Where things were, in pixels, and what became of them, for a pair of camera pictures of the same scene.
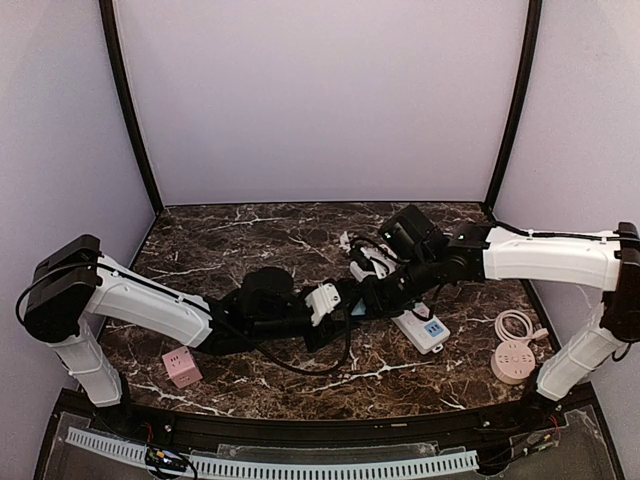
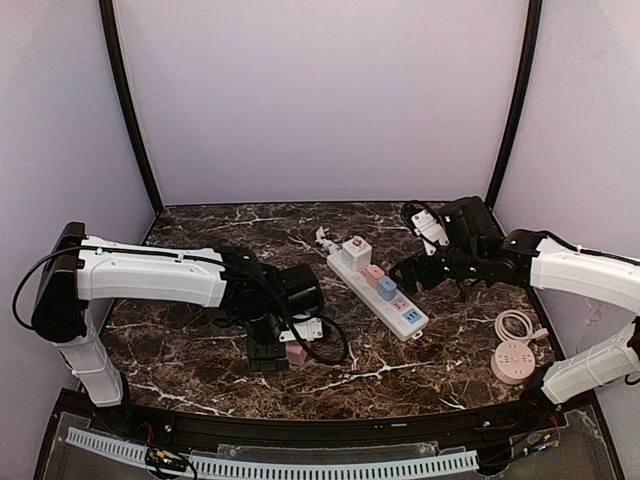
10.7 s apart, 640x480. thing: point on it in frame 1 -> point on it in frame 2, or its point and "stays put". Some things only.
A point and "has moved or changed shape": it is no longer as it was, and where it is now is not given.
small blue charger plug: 359,309 has moved or changed shape
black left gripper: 316,338 -> 267,347
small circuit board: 166,459 stays put
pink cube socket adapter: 181,368 -> 295,353
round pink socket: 512,362 stays put
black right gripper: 368,295 -> 427,265
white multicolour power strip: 422,329 -> 399,315
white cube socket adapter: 358,272 -> 357,252
